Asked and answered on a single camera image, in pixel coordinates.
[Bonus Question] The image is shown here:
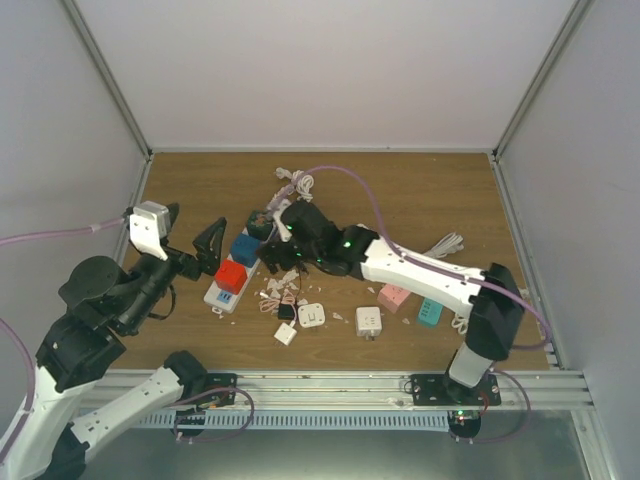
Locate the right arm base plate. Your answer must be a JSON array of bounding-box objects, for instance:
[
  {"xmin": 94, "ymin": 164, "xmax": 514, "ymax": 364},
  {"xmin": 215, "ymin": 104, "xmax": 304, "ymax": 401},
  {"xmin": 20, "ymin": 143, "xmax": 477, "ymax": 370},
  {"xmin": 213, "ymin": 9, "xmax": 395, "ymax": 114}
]
[{"xmin": 410, "ymin": 372, "xmax": 503, "ymax": 437}]

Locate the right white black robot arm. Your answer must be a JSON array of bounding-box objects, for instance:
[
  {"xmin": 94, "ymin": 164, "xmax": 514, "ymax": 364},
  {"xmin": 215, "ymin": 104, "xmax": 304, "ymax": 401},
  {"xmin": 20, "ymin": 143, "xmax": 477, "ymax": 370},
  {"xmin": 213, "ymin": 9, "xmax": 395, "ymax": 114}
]
[{"xmin": 257, "ymin": 202, "xmax": 526, "ymax": 405}]

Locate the purple camera cable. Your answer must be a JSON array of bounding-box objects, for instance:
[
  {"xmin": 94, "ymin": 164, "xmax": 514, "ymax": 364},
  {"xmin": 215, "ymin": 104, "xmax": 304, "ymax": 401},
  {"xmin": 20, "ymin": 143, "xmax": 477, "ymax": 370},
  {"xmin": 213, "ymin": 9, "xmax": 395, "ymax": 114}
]
[
  {"xmin": 0, "ymin": 215, "xmax": 132, "ymax": 461},
  {"xmin": 272, "ymin": 164, "xmax": 554, "ymax": 446}
]

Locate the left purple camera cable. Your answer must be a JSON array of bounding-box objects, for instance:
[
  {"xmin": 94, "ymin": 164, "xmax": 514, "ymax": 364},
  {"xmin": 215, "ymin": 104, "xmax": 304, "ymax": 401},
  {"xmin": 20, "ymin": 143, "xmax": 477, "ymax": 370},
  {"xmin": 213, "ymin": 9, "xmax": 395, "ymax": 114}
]
[{"xmin": 0, "ymin": 215, "xmax": 132, "ymax": 461}]

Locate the white coiled cable back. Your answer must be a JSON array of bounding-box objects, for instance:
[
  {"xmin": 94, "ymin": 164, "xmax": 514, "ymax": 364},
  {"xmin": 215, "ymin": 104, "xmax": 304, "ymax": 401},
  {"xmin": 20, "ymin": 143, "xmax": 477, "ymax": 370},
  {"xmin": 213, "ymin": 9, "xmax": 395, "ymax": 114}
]
[{"xmin": 272, "ymin": 166, "xmax": 316, "ymax": 204}]

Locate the white multicolour power strip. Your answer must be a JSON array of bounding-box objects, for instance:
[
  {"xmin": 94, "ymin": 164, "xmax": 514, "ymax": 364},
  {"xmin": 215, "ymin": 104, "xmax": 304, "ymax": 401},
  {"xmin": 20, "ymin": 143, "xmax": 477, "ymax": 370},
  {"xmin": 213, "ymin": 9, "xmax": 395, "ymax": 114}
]
[{"xmin": 203, "ymin": 228, "xmax": 261, "ymax": 314}]

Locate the pink cube socket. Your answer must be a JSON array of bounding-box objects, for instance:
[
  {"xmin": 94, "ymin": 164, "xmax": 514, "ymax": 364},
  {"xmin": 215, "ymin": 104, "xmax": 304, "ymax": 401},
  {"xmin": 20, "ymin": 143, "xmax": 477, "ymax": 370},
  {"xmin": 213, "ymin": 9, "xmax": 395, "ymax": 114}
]
[{"xmin": 377, "ymin": 284, "xmax": 411, "ymax": 313}]

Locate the teal power strip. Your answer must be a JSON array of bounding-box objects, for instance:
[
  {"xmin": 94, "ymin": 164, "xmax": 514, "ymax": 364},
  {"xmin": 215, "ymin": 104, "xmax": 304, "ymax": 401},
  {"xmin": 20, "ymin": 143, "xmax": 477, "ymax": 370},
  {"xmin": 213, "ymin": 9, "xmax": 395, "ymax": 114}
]
[{"xmin": 416, "ymin": 298, "xmax": 443, "ymax": 328}]

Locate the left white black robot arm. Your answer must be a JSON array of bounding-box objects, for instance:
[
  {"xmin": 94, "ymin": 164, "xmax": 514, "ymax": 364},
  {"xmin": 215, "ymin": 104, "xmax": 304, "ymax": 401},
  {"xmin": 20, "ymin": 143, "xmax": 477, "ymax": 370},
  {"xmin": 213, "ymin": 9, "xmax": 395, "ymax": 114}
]
[{"xmin": 1, "ymin": 201, "xmax": 227, "ymax": 479}]

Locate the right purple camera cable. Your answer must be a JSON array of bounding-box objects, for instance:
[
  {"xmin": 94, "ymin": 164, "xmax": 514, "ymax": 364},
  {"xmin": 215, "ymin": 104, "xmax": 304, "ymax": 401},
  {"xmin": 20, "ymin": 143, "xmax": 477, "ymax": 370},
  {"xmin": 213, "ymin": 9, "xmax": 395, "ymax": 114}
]
[{"xmin": 272, "ymin": 164, "xmax": 554, "ymax": 446}]

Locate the white coiled cable right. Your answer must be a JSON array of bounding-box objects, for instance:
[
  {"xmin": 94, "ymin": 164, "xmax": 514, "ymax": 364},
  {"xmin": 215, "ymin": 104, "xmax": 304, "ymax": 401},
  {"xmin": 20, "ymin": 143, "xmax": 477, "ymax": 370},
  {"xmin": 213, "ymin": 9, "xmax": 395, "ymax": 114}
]
[{"xmin": 450, "ymin": 287, "xmax": 531, "ymax": 335}]

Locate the grey slotted cable duct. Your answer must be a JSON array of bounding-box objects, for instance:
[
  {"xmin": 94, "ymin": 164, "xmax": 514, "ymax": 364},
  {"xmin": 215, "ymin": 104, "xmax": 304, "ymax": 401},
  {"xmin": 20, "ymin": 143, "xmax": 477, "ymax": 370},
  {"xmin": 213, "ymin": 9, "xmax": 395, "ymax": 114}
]
[{"xmin": 124, "ymin": 409, "xmax": 451, "ymax": 431}]

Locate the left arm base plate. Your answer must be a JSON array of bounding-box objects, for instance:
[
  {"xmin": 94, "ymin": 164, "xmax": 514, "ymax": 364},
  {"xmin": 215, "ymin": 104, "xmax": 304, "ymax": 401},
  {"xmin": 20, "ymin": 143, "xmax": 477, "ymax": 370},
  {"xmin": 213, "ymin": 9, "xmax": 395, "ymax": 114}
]
[{"xmin": 174, "ymin": 373, "xmax": 238, "ymax": 438}]

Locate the blue cube socket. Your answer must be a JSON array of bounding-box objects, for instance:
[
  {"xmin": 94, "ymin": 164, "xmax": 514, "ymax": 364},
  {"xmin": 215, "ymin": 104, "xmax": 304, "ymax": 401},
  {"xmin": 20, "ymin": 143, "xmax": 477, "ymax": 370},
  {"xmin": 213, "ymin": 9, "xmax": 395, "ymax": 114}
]
[{"xmin": 230, "ymin": 233, "xmax": 261, "ymax": 268}]

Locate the pink usb cable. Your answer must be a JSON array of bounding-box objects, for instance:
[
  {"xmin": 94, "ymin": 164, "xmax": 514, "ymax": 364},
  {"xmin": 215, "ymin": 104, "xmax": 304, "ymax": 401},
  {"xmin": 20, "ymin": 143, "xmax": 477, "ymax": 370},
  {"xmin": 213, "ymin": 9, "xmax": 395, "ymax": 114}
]
[{"xmin": 257, "ymin": 287, "xmax": 296, "ymax": 316}]

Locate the red cube socket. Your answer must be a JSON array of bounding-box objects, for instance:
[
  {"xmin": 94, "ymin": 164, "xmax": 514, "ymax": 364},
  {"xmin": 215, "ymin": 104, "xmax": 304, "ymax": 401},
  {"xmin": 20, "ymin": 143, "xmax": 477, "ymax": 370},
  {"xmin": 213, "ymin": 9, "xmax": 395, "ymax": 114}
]
[{"xmin": 214, "ymin": 259, "xmax": 248, "ymax": 295}]

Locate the white charger plug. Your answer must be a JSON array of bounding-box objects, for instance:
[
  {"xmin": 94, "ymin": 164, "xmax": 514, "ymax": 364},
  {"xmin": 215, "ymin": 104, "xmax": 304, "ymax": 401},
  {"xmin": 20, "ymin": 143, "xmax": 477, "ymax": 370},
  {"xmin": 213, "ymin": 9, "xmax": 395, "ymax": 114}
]
[{"xmin": 273, "ymin": 322, "xmax": 297, "ymax": 347}]

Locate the white cube socket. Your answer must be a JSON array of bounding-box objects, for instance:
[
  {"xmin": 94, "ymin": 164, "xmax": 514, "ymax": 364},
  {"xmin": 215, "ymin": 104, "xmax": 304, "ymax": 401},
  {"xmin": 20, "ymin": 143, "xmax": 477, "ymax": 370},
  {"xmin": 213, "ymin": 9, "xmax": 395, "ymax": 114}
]
[{"xmin": 355, "ymin": 306, "xmax": 382, "ymax": 340}]

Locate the white coiled cable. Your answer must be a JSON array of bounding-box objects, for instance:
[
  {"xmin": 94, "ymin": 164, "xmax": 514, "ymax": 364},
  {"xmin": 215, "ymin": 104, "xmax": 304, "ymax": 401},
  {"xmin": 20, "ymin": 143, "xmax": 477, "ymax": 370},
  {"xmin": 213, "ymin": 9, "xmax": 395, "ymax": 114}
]
[
  {"xmin": 272, "ymin": 166, "xmax": 316, "ymax": 204},
  {"xmin": 450, "ymin": 287, "xmax": 531, "ymax": 335}
]

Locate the white square adapter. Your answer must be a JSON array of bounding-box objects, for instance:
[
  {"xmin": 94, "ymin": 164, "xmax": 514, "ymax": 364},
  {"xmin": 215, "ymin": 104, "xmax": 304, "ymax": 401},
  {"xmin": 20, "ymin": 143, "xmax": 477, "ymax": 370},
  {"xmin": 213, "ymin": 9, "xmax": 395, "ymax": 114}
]
[{"xmin": 298, "ymin": 303, "xmax": 326, "ymax": 329}]

